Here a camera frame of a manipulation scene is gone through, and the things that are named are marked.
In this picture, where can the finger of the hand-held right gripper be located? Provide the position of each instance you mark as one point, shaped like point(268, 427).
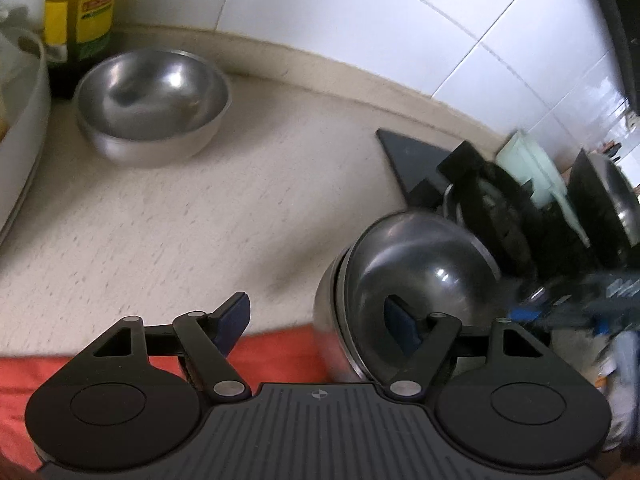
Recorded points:
point(550, 319)

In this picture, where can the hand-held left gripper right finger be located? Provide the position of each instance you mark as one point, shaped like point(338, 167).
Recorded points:
point(401, 327)

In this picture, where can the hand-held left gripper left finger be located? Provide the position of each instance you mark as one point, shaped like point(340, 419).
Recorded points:
point(231, 322)

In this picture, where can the black burner grate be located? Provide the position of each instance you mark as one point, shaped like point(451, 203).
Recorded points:
point(505, 210)

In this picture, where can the red cloth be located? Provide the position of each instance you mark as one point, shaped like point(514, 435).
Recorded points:
point(100, 345)

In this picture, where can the pale green plastic container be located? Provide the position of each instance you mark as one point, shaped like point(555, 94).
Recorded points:
point(537, 170)

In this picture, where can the black gas stove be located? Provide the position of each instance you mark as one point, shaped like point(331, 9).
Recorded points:
point(407, 157)

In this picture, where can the black range hood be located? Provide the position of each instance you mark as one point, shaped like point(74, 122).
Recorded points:
point(612, 20)

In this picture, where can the white rotating condiment rack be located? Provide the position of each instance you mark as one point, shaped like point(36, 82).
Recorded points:
point(27, 110)

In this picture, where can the oil bottle green yellow label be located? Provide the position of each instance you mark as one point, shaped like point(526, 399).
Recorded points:
point(82, 25)

